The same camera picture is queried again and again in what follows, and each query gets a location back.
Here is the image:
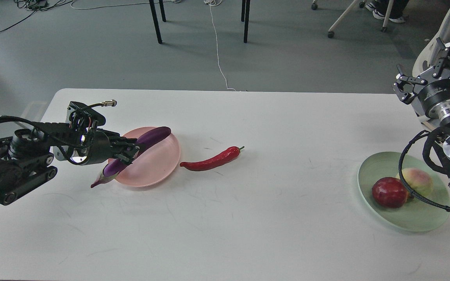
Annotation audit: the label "black table leg rear left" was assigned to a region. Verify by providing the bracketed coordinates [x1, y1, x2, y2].
[159, 0, 166, 22]

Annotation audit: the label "light green plastic plate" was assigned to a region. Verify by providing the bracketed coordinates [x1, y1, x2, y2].
[357, 152, 450, 232]

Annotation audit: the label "red chili pepper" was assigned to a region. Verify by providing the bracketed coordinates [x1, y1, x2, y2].
[180, 146, 244, 171]

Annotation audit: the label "black table leg rear right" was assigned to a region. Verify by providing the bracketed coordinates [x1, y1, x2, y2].
[241, 0, 246, 22]

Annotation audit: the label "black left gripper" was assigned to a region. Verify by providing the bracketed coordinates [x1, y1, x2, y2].
[53, 129, 146, 165]

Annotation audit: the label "black table leg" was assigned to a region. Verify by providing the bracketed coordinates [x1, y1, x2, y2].
[243, 0, 250, 43]
[241, 0, 246, 22]
[149, 0, 163, 44]
[159, 0, 166, 22]

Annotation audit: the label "person's sneakers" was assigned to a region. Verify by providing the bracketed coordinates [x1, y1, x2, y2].
[365, 0, 409, 23]

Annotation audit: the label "green pink peach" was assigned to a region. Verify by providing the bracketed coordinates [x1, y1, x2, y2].
[401, 167, 433, 196]

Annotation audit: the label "white cable on floor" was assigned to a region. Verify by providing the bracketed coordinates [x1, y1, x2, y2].
[204, 0, 237, 92]

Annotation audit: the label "purple eggplant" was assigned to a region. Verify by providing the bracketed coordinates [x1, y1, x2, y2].
[90, 126, 171, 188]

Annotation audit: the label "white rolling chair base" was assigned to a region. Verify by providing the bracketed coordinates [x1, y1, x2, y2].
[312, 0, 389, 38]

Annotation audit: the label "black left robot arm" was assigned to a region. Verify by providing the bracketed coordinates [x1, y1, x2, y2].
[0, 100, 141, 206]

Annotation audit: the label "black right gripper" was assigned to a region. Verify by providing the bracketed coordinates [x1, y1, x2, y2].
[392, 37, 450, 119]

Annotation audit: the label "pink plastic plate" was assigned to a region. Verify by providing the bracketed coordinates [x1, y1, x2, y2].
[114, 127, 180, 187]

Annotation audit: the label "dark red pomegranate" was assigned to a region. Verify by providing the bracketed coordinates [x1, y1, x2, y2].
[371, 177, 409, 209]

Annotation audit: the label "black cables on floor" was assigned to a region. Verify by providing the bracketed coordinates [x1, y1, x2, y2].
[0, 0, 73, 43]

